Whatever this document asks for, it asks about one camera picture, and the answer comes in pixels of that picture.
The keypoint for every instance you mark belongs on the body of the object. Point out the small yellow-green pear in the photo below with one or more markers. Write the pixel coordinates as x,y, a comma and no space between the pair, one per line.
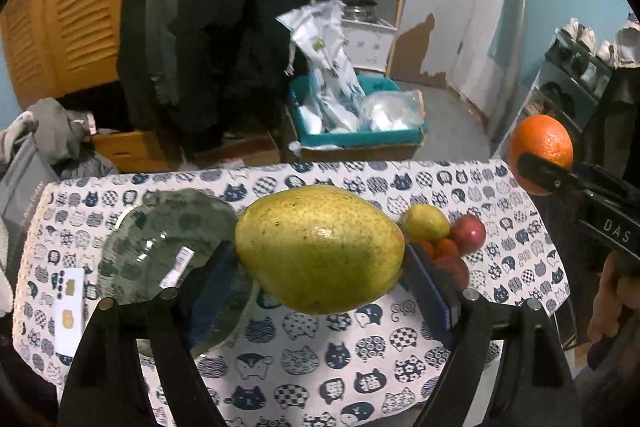
425,222

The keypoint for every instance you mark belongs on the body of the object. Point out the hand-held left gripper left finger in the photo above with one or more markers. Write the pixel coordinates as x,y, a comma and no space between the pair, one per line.
215,297

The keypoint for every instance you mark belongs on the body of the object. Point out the grey jacket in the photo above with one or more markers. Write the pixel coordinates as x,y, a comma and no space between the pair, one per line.
55,127

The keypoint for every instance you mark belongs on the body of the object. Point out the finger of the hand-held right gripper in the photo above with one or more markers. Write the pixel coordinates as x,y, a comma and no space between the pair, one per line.
542,172

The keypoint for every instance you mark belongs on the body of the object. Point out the steel pot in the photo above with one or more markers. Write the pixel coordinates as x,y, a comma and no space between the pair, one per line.
360,11

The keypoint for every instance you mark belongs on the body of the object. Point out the white door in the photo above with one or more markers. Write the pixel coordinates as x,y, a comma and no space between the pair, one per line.
480,7

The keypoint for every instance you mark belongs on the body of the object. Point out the person's right hand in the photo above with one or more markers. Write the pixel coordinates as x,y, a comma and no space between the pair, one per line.
607,307

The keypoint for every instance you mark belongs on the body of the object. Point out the red apple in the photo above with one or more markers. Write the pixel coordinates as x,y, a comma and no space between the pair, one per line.
452,269
470,232

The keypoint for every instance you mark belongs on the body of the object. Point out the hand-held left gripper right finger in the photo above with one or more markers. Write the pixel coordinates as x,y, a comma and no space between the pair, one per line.
430,292

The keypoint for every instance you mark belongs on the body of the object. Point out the grey hanging coat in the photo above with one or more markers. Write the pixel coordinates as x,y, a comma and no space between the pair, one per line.
162,17

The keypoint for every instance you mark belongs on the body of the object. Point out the small tangerine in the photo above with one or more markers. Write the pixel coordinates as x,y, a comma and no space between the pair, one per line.
425,248
446,248

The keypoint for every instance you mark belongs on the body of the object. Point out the black hanging coat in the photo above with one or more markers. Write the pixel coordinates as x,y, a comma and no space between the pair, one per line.
225,7

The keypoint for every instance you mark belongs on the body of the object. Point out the grey shoe rack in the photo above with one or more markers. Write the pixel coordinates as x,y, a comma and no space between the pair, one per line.
570,82

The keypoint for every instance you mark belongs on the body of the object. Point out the white plastic packet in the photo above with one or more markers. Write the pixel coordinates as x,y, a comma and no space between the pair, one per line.
320,57

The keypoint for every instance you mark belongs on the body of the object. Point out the clear glass bowl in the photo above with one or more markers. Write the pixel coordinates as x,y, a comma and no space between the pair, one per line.
150,237

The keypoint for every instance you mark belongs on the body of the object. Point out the grey bag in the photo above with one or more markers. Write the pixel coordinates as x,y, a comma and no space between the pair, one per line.
25,192

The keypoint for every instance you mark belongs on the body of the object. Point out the white sneaker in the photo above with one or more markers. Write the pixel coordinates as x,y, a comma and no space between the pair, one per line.
606,51
580,34

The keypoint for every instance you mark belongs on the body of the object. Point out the large green pear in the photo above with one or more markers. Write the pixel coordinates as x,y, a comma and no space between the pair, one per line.
320,247

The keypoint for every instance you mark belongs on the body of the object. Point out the teal box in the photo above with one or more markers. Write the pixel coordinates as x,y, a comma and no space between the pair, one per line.
385,84

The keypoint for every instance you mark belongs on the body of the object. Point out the cat print tablecloth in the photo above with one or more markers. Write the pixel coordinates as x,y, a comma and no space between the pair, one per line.
320,367

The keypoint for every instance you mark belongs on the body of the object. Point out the wooden louvered door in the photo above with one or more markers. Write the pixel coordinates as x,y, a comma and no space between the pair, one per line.
80,7

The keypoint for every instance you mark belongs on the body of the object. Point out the wooden drawer box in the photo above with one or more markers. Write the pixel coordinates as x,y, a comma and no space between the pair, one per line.
130,152

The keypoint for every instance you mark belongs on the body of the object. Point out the white patterned storage box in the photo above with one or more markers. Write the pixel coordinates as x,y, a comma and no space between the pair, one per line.
367,44

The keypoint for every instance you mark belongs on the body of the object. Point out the clear plastic bag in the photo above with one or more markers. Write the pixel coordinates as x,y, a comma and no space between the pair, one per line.
392,109

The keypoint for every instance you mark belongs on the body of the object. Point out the white smartphone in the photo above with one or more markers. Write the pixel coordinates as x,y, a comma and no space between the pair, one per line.
70,327

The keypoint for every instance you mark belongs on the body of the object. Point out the orange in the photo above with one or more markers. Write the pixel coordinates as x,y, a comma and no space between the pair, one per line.
542,137

